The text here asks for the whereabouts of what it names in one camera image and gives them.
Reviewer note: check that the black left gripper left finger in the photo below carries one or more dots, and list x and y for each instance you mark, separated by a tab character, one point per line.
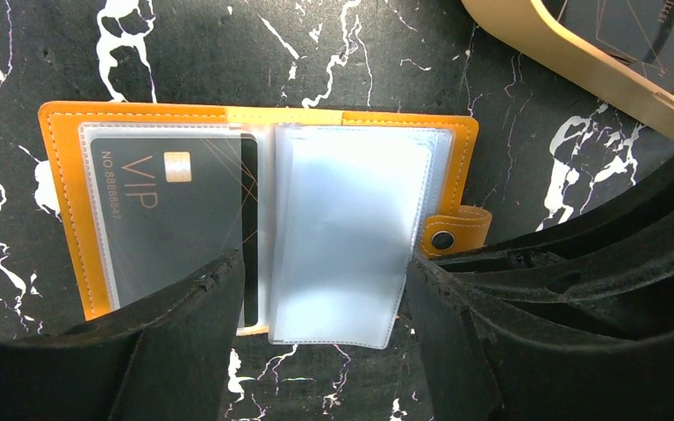
164	357

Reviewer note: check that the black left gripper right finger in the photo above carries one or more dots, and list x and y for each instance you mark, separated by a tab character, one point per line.
486	359

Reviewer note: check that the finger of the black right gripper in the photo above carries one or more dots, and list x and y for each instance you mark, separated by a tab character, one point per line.
609	271

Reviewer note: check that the orange leather card holder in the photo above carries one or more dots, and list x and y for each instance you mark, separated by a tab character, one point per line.
345	198

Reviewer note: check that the yellow oval tray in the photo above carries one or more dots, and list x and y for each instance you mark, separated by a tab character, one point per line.
528	27

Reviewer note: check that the stack of black cards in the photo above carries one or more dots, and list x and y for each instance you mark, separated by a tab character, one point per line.
637	33

